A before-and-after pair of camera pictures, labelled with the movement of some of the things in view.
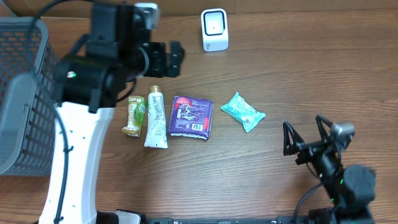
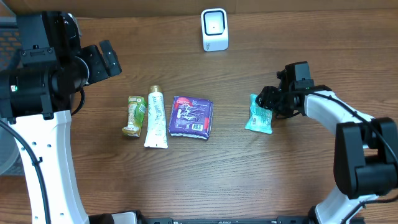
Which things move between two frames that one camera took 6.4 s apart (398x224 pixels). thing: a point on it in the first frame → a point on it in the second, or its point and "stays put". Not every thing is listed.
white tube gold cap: [157, 132] stays put
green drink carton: [137, 106] stays put
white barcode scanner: [214, 29] stays put
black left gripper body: [158, 59] → [101, 60]
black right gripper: [310, 149] → [268, 101]
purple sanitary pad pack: [191, 117] stays put
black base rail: [227, 220] stays put
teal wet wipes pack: [237, 108] → [260, 119]
